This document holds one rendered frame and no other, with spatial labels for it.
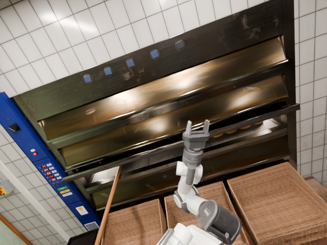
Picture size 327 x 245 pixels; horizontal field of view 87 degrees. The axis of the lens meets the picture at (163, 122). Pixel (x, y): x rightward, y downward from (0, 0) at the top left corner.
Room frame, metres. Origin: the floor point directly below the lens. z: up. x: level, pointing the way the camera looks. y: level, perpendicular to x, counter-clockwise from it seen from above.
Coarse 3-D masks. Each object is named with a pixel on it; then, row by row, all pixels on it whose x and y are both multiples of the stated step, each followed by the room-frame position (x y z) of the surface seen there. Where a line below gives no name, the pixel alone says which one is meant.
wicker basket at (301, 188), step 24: (288, 168) 1.07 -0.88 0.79; (240, 192) 1.09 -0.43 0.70; (264, 192) 1.05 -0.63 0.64; (288, 192) 1.01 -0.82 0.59; (312, 192) 0.83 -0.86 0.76; (240, 216) 0.95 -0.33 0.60; (264, 216) 0.89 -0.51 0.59; (288, 216) 0.83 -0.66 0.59; (312, 216) 0.77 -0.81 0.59; (264, 240) 0.67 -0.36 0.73; (288, 240) 0.66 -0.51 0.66; (312, 240) 0.64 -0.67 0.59
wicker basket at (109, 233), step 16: (128, 208) 1.23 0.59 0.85; (144, 208) 1.21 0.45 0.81; (160, 208) 1.14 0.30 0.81; (112, 224) 1.22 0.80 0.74; (128, 224) 1.20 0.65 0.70; (144, 224) 1.17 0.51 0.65; (160, 224) 1.15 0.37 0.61; (112, 240) 1.14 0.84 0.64; (128, 240) 1.12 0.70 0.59; (144, 240) 1.07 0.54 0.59
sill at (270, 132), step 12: (264, 132) 1.16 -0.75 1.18; (276, 132) 1.12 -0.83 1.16; (228, 144) 1.17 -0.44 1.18; (240, 144) 1.15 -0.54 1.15; (180, 156) 1.26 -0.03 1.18; (204, 156) 1.18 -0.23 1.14; (144, 168) 1.27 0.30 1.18; (156, 168) 1.23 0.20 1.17; (108, 180) 1.29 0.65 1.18; (120, 180) 1.26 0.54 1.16
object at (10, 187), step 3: (6, 180) 1.34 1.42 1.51; (0, 183) 1.32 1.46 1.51; (3, 183) 1.31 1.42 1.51; (6, 183) 1.32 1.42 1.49; (9, 183) 1.34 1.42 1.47; (0, 186) 1.28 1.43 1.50; (3, 186) 1.29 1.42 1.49; (6, 186) 1.31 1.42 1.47; (9, 186) 1.32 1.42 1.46; (12, 186) 1.34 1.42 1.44; (3, 189) 1.28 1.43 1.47; (6, 189) 1.29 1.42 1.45; (9, 189) 1.31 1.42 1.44; (12, 189) 1.32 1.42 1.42; (3, 192) 1.28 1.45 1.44; (6, 192) 1.28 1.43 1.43; (9, 192) 1.29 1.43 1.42; (0, 195) 1.29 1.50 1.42
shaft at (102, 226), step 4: (120, 168) 1.37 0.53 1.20; (116, 176) 1.26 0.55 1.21; (116, 180) 1.22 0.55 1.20; (116, 184) 1.18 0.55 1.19; (112, 188) 1.13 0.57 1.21; (112, 192) 1.08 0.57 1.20; (112, 196) 1.05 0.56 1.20; (108, 200) 1.02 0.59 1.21; (108, 204) 0.98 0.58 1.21; (108, 208) 0.94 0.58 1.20; (104, 212) 0.92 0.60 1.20; (108, 212) 0.92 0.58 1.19; (104, 216) 0.88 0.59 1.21; (104, 220) 0.85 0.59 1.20; (104, 224) 0.83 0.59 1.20; (100, 228) 0.80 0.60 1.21; (100, 232) 0.77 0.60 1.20; (100, 236) 0.75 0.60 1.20; (96, 240) 0.73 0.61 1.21; (100, 240) 0.73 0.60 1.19; (96, 244) 0.71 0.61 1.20
